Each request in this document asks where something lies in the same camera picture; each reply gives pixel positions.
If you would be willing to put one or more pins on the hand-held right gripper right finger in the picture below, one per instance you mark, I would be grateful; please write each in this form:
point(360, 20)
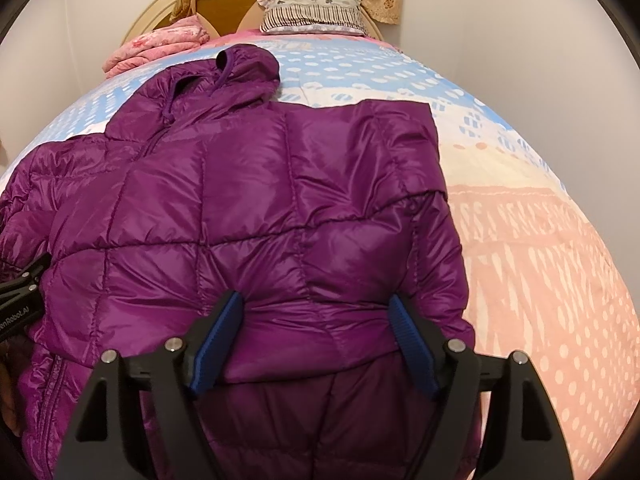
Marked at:
point(406, 332)

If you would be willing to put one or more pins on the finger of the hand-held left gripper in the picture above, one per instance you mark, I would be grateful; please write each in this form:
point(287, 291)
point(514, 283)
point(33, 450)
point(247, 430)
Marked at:
point(31, 272)

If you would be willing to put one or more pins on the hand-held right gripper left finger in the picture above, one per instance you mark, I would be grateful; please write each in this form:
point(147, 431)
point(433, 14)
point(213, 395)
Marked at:
point(226, 327)

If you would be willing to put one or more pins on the purple puffer jacket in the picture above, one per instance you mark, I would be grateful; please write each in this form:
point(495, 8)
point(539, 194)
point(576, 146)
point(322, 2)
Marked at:
point(260, 200)

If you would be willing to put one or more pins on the bed with patterned sheet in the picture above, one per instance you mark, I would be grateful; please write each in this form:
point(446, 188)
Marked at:
point(525, 240)

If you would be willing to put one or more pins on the pink pillow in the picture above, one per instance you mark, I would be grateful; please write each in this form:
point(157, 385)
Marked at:
point(157, 42)

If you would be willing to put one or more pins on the cream wooden headboard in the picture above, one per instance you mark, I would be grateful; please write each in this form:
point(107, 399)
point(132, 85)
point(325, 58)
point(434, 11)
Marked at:
point(220, 7)

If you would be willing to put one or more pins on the striped floral pillow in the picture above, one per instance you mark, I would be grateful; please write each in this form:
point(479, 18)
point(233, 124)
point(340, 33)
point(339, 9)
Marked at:
point(315, 12)

